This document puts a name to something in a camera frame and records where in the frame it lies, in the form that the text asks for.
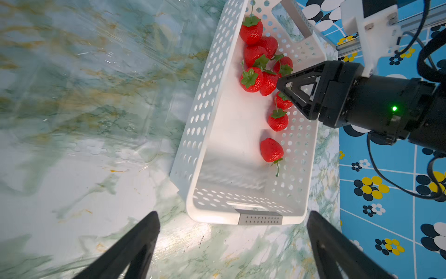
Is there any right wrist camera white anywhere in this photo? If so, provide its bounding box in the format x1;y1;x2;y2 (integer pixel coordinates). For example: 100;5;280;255
340;0;403;77

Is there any red strawberry basket left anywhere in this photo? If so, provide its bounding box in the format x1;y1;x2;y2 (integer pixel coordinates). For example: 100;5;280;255
239;61;264;93

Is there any red strawberry basket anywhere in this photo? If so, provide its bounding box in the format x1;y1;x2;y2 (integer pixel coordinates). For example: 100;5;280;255
239;4;263;45
272;54;293;77
260;138;284;177
239;61;264;93
267;109;289;131
273;92;293;110

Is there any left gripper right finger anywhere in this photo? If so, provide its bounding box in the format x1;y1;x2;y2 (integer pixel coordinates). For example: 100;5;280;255
307;211;393;279

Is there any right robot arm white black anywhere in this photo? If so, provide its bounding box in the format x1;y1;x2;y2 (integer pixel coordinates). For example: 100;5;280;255
277;32;446;152

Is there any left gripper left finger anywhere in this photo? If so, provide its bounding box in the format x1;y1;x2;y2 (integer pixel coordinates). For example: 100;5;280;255
75;211;160;279

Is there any red strawberry basket middle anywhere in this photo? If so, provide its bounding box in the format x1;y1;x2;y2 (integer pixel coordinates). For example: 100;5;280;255
273;92;293;110

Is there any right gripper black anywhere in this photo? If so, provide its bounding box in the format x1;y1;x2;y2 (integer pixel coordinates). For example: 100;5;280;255
277;61;436;140

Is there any red strawberry near basket front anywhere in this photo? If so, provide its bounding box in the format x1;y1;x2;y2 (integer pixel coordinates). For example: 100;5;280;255
260;138;284;177

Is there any red strawberry basket top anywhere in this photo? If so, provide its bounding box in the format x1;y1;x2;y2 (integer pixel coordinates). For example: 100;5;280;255
272;54;293;77

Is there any red strawberry basket right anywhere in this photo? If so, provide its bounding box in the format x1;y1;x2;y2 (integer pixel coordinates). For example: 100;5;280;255
267;109;289;131

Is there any red strawberry basket back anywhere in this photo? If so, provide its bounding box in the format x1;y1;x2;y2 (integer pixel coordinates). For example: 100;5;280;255
239;4;263;45

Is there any right aluminium corner post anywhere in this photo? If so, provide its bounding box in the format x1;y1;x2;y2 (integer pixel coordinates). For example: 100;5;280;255
337;1;424;58

